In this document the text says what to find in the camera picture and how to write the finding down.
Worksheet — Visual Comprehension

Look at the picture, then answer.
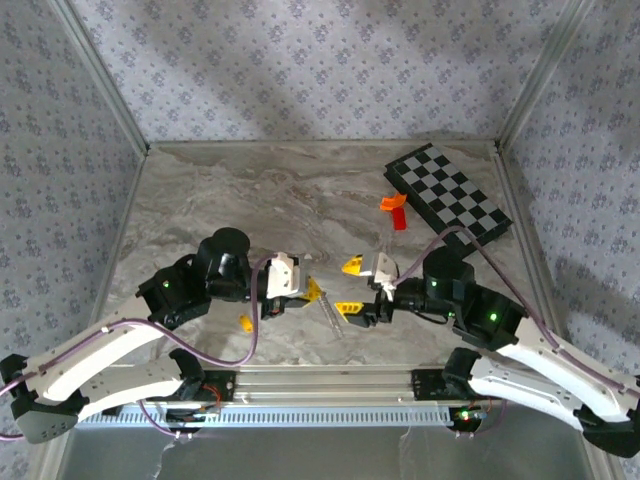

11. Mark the clear plastic stick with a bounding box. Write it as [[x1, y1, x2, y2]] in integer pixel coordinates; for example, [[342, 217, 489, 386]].
[[319, 292, 346, 341]]

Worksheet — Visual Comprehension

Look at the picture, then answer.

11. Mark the orange plastic piece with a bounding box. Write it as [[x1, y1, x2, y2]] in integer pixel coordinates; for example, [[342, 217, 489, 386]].
[[379, 191, 409, 212]]

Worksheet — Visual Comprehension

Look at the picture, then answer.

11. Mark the aluminium base extrusion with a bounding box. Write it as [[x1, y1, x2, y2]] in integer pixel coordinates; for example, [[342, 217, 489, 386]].
[[107, 363, 501, 404]]

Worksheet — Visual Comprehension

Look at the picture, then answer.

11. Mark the black and grey chessboard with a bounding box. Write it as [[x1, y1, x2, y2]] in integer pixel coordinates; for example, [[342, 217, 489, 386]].
[[383, 143, 515, 260]]

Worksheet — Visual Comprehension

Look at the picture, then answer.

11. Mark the small circuit board with LEDs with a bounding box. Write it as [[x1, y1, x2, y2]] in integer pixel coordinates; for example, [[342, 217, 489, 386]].
[[452, 407, 489, 425]]

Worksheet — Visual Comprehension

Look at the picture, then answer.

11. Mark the grey metal sheet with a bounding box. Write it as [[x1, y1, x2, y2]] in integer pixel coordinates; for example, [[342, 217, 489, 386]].
[[49, 424, 609, 480]]

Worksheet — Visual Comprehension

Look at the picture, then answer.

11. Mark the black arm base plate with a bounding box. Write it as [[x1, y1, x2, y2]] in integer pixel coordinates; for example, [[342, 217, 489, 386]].
[[197, 368, 237, 404], [411, 368, 454, 401]]

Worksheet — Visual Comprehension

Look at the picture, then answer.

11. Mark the aluminium side rail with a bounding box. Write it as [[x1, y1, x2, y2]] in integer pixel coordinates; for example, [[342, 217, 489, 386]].
[[492, 144, 629, 480], [79, 147, 151, 354]]

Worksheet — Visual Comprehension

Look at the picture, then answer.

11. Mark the grey slotted cable duct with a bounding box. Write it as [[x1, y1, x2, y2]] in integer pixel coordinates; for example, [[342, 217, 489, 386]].
[[77, 402, 459, 430]]

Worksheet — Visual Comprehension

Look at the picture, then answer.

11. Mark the aluminium back rail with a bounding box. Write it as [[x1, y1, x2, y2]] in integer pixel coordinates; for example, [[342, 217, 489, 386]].
[[147, 140, 499, 150]]

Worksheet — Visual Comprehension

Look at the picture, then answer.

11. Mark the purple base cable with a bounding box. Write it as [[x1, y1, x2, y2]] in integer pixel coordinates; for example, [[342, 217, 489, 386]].
[[137, 398, 196, 442], [455, 399, 507, 441]]

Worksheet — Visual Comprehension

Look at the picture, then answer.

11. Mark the aluminium frame post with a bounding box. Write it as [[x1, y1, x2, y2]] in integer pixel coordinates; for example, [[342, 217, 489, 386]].
[[494, 0, 601, 151], [47, 0, 151, 154]]

